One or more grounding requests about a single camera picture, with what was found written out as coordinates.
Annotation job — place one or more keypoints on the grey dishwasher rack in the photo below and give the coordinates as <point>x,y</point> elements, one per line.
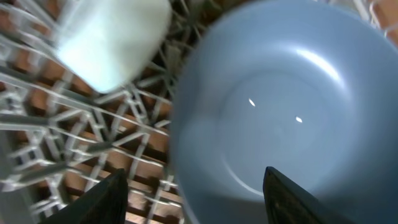
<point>62,137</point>

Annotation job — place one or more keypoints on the light blue bowl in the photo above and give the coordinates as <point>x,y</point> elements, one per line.
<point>108,43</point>

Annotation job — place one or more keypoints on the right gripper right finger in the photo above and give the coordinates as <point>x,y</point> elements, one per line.
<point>288,203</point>

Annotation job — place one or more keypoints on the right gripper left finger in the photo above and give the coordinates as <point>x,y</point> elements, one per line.
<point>105,203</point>

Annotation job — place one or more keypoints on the dark blue plate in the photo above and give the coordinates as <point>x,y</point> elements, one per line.
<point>302,86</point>

